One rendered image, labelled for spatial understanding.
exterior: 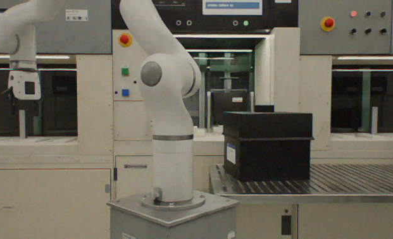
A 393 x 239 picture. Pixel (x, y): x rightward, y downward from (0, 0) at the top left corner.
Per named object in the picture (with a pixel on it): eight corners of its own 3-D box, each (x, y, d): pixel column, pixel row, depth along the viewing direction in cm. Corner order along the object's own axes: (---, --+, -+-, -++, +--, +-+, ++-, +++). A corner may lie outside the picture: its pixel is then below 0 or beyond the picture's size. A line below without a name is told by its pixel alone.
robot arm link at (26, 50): (19, 59, 123) (42, 62, 132) (18, 19, 122) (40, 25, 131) (1, 61, 127) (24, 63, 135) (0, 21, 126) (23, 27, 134)
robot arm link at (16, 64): (20, 59, 124) (20, 69, 124) (42, 62, 132) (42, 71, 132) (2, 61, 127) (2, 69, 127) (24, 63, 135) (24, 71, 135)
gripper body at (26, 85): (18, 66, 123) (19, 99, 124) (43, 68, 133) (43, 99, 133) (2, 66, 126) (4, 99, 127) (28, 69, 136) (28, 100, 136)
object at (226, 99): (210, 127, 227) (210, 76, 226) (209, 125, 248) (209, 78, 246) (249, 127, 228) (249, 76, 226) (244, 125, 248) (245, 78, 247)
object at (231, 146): (223, 169, 160) (223, 129, 159) (283, 167, 165) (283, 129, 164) (240, 182, 133) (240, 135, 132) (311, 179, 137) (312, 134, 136)
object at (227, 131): (238, 141, 131) (238, 105, 130) (221, 134, 160) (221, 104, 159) (315, 140, 136) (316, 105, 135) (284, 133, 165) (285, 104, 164)
